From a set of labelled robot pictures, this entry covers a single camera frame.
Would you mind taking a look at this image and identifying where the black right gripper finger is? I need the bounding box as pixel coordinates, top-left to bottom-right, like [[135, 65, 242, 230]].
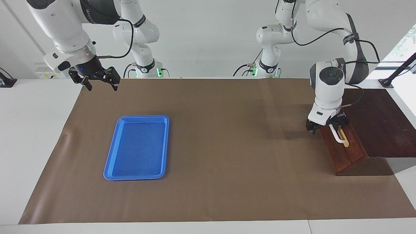
[[68, 68, 93, 91], [102, 67, 121, 91]]

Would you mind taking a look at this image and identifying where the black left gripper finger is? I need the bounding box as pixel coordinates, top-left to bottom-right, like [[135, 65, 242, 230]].
[[336, 112, 350, 129], [305, 119, 322, 134]]

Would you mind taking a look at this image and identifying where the wooden drawer with white handle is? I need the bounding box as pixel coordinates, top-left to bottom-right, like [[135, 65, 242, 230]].
[[320, 122, 369, 166]]

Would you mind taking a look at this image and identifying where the dark wooden cabinet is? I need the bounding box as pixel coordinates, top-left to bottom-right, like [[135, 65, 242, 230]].
[[320, 88, 416, 176]]

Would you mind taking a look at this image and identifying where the blue plastic tray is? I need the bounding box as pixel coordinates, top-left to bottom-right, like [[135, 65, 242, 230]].
[[103, 115, 170, 181]]

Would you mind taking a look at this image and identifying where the brown table mat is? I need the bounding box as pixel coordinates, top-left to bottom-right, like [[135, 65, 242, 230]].
[[19, 78, 416, 225]]

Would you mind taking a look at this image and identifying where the bright window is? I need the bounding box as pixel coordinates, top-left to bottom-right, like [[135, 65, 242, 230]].
[[377, 23, 416, 70]]

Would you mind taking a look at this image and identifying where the white wall outlet box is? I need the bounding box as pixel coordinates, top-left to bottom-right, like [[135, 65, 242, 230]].
[[35, 63, 70, 79]]

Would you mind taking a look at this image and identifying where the black clamp mount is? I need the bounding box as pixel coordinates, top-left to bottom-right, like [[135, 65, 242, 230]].
[[0, 67, 17, 88]]

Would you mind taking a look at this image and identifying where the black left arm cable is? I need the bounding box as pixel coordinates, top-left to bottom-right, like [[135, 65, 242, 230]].
[[290, 0, 381, 108]]

